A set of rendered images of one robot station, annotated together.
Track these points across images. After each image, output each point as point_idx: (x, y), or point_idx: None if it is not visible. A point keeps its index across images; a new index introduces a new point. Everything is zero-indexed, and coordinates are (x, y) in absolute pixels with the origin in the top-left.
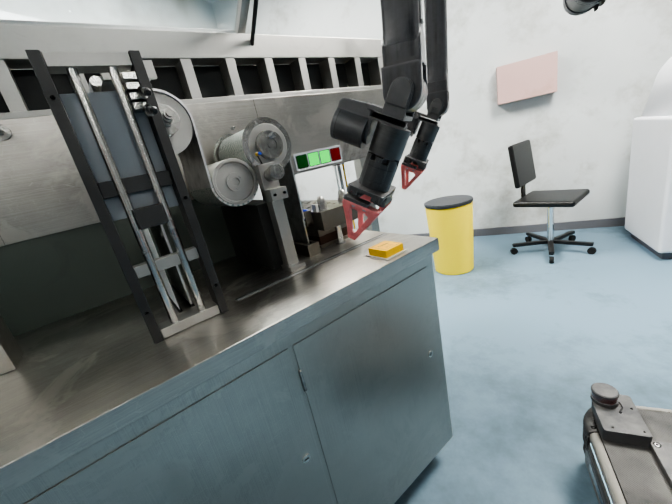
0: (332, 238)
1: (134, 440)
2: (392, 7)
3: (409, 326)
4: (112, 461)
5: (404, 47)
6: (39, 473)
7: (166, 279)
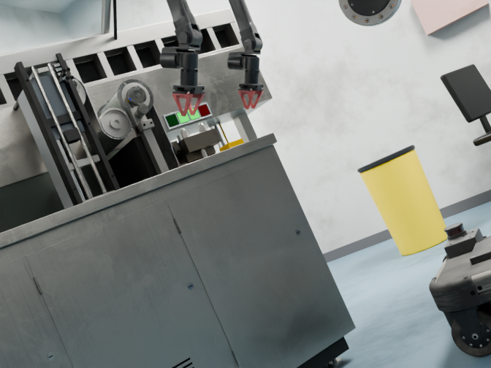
0: None
1: (80, 234)
2: (172, 7)
3: (266, 204)
4: (71, 242)
5: (180, 20)
6: (45, 228)
7: (78, 191)
